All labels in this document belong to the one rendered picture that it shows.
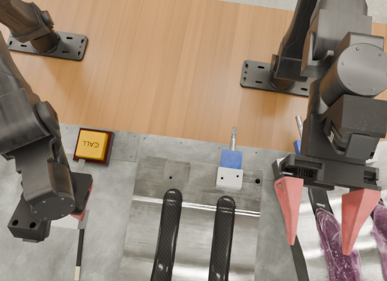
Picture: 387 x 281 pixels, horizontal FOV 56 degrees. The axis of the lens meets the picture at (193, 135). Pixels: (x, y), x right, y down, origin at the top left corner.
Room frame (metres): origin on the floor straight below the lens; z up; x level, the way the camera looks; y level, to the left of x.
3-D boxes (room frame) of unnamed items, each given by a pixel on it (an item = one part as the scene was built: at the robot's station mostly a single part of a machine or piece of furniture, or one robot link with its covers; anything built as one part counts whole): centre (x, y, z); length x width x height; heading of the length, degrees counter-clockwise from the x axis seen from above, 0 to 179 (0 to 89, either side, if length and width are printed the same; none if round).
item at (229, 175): (0.15, -0.08, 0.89); 0.13 x 0.05 x 0.05; 169
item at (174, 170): (0.13, 0.04, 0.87); 0.05 x 0.05 x 0.04; 79
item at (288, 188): (0.02, -0.13, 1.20); 0.09 x 0.07 x 0.07; 166
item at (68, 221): (0.10, 0.23, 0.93); 0.13 x 0.05 x 0.05; 169
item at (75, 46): (0.50, 0.36, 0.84); 0.20 x 0.07 x 0.08; 76
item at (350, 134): (0.09, -0.16, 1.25); 0.07 x 0.06 x 0.11; 76
